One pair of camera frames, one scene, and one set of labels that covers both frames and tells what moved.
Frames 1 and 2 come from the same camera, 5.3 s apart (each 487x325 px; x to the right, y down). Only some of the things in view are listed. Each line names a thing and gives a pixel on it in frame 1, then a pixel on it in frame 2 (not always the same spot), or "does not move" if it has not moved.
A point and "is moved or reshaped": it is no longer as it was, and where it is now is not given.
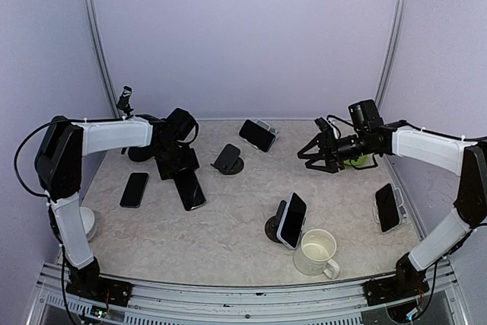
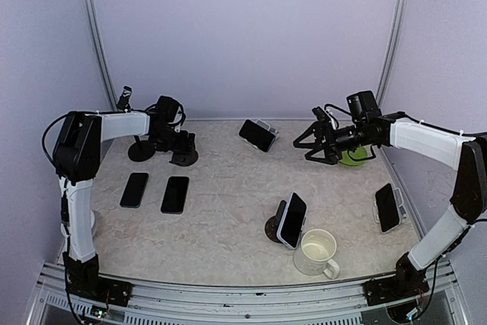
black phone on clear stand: [387, 208] does not move
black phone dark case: [189, 191] to [173, 202]
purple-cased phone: [292, 221] does not move
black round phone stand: [228, 162] is moved or reshaped
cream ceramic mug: [313, 256] does not move
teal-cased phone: [135, 189] does not move
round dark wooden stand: [272, 223] does not move
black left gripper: [191, 162] to [182, 144]
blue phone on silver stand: [257, 135] does not move
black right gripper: [329, 149] to [322, 130]
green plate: [361, 161] does not move
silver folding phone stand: [266, 126] does not move
